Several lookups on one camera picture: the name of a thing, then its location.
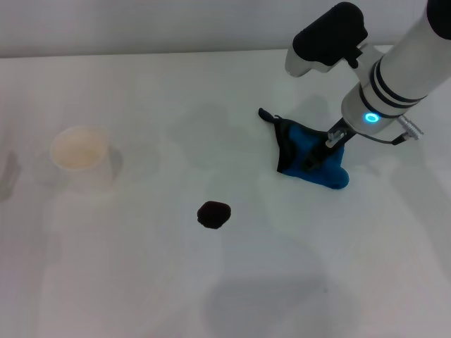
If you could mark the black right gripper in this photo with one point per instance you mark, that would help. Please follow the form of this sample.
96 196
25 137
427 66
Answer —
347 131

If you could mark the black water stain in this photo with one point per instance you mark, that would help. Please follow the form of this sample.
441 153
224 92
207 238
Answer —
214 214

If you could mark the white paper cup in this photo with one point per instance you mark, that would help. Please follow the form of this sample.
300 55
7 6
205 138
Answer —
79 151

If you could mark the blue rag with black trim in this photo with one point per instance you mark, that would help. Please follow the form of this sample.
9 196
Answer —
292 155

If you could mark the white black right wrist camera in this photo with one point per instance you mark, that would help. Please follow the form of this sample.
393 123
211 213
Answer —
327 38

